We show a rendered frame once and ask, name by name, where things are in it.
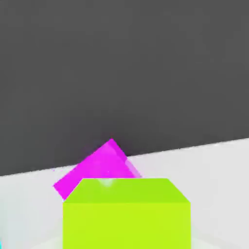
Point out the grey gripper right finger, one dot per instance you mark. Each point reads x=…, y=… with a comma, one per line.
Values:
x=198, y=245

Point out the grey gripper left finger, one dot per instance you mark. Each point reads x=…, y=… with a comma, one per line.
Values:
x=54, y=245

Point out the small lime green cube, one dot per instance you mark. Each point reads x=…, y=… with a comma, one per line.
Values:
x=126, y=223

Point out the small magenta cube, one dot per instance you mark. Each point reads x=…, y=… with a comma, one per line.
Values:
x=101, y=163

